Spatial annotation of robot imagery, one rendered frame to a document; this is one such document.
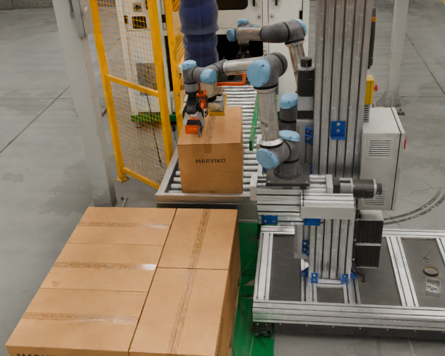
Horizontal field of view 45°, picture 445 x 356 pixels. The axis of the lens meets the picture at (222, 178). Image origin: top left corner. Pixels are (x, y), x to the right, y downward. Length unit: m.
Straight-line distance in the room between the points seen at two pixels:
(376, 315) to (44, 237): 2.58
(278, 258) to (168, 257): 0.82
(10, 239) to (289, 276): 2.27
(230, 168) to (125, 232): 0.77
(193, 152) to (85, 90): 1.12
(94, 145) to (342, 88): 2.22
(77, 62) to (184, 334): 2.24
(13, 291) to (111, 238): 0.99
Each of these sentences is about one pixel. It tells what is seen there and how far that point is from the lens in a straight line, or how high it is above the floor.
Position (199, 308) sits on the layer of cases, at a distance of 2.74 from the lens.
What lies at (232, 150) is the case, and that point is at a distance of 3.37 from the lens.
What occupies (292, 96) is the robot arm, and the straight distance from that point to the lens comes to 3.17.
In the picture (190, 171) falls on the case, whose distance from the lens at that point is 3.46.
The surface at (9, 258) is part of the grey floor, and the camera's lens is 4.34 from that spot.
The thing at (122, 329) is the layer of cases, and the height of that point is 0.54.
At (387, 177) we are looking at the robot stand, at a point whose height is 0.97.
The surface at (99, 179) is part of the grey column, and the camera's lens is 4.45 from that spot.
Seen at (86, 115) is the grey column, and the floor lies 0.87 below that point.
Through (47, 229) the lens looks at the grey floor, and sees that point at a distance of 4.55.
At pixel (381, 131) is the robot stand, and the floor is 1.23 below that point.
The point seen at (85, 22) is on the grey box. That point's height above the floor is 1.56.
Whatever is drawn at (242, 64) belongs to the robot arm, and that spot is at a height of 1.59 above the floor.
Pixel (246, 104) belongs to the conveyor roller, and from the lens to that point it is 4.97.
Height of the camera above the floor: 2.42
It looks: 30 degrees down
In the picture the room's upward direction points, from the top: 4 degrees counter-clockwise
